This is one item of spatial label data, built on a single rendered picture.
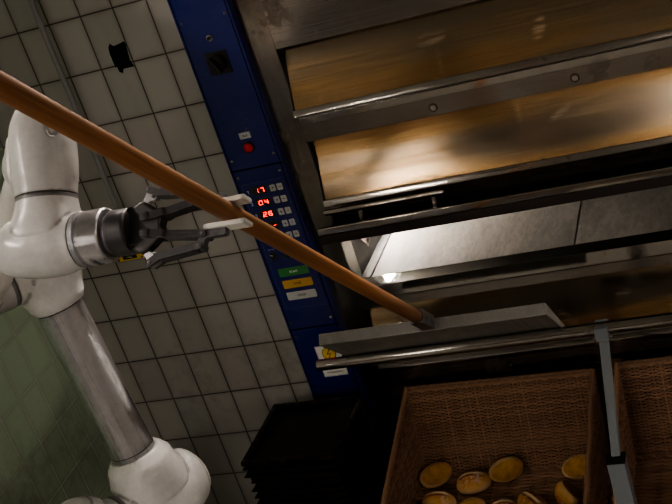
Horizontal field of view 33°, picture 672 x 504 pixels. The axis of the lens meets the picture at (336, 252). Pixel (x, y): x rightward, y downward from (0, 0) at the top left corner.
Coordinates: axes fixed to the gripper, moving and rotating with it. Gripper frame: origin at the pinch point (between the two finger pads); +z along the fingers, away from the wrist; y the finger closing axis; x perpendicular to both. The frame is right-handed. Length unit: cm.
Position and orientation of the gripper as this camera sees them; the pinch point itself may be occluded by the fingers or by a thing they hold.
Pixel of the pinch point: (228, 213)
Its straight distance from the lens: 176.0
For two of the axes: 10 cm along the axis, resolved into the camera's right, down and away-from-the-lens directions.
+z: 9.3, -1.5, -3.4
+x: -3.6, -2.2, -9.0
